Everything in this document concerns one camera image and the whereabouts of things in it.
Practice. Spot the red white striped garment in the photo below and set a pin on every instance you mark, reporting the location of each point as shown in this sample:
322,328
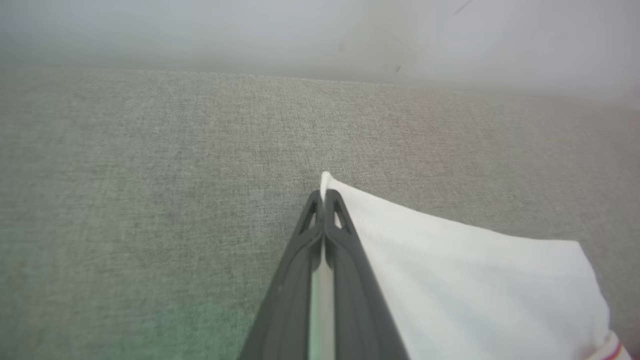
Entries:
475,290

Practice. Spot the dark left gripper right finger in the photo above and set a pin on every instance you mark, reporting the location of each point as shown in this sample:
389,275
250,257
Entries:
357,310

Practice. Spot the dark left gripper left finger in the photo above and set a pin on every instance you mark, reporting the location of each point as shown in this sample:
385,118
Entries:
287,310

